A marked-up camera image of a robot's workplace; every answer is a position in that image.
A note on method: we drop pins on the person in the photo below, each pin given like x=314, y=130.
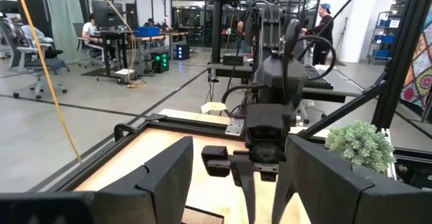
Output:
x=89, y=28
x=324, y=28

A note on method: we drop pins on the colourful patterned fabric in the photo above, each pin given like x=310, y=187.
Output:
x=418, y=79

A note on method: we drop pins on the blue plastic bin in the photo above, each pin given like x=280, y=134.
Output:
x=148, y=31

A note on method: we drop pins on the computer with blue lights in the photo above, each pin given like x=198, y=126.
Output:
x=182, y=52

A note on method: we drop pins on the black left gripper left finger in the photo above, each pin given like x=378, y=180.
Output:
x=168, y=183

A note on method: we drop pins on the green artificial plant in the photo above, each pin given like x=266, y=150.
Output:
x=361, y=146

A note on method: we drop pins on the black keyboard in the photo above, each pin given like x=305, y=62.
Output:
x=317, y=79

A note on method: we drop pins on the black mesh desk organizer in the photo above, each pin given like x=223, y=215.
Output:
x=202, y=217

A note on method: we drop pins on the wooden workbench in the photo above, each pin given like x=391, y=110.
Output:
x=168, y=35

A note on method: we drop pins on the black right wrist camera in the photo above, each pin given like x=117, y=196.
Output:
x=268, y=119

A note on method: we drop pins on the black partition panel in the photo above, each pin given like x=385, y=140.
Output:
x=32, y=11

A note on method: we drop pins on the grey office chair with jacket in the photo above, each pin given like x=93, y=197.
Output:
x=44, y=63

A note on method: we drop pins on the black standing desk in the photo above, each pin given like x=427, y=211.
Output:
x=114, y=35

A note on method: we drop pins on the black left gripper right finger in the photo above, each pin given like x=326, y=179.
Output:
x=324, y=190

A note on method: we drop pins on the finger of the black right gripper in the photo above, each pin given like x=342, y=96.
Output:
x=281, y=190
x=248, y=190

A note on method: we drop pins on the small black desk box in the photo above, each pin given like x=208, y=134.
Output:
x=233, y=60

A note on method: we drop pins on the white paper tag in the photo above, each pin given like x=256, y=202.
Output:
x=213, y=107

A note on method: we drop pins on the metal shelf with blue bins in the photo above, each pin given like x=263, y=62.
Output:
x=383, y=38

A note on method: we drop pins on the black desktop monitor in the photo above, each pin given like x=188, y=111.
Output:
x=108, y=15

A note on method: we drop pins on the black upright rig post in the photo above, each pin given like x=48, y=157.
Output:
x=401, y=48

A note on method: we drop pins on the white office chair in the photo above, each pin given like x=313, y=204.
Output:
x=86, y=50

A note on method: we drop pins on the pale green curtain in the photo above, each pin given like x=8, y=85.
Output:
x=64, y=28

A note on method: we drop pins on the computer with green lights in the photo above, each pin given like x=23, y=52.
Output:
x=160, y=62

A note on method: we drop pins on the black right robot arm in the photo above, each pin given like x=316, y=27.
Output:
x=280, y=75

